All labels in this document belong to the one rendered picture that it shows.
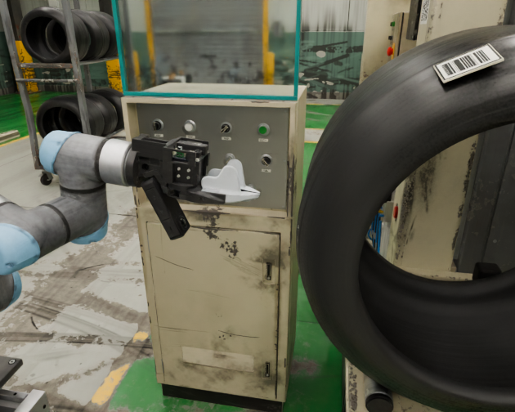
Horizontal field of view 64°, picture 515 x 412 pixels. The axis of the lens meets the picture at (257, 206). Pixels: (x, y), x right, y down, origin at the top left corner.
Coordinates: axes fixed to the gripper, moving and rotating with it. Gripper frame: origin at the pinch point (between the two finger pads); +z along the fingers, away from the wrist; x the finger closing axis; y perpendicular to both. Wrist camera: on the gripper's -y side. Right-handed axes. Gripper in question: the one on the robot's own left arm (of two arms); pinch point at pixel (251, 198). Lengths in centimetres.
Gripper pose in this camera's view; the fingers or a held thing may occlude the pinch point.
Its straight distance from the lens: 67.3
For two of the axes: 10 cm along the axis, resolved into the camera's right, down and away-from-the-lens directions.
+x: 1.8, -3.9, 9.0
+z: 9.8, 1.8, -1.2
